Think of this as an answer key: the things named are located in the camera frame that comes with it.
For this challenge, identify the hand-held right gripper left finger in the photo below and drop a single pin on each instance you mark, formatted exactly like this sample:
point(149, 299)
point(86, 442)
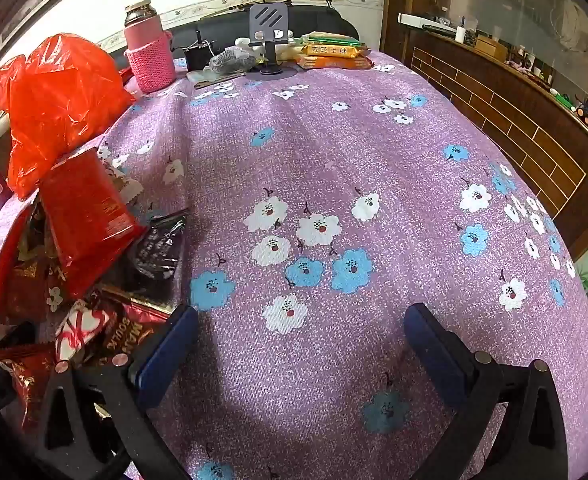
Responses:
point(166, 355)

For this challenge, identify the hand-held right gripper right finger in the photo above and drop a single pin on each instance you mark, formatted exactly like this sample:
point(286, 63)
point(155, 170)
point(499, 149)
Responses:
point(436, 352)

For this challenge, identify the black snack packet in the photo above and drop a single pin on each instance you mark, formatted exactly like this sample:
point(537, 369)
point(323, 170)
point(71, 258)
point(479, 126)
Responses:
point(157, 247)

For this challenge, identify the pile of mixed snack bags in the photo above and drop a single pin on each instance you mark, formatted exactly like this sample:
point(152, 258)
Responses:
point(83, 210)

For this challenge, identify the purple floral tablecloth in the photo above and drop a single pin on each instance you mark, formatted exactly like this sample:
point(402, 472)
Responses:
point(324, 170)

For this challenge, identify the red plastic bag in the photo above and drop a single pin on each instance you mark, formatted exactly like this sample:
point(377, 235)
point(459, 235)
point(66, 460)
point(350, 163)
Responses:
point(58, 100)

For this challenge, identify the wooden counter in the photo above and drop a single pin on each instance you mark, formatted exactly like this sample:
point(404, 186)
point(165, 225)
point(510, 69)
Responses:
point(499, 110)

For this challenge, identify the pink bottle with knitted sleeve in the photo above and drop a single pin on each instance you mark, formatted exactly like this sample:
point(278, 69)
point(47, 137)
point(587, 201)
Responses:
point(148, 57)

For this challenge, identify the small black device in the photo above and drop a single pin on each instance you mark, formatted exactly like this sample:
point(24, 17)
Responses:
point(197, 57)

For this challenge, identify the crumpled clear plastic bag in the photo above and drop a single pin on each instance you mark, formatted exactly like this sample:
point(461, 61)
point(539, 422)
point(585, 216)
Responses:
point(231, 60)

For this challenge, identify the orange biscuit packet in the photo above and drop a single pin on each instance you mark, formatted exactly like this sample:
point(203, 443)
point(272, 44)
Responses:
point(334, 50)
point(334, 62)

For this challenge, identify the small cardboard box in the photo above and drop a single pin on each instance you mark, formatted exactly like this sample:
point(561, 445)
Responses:
point(491, 46)

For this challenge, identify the green biscuit packet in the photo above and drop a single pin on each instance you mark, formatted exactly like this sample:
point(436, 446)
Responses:
point(331, 38)

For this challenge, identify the grey phone stand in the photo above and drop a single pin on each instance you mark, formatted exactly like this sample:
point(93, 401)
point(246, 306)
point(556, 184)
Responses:
point(269, 17)

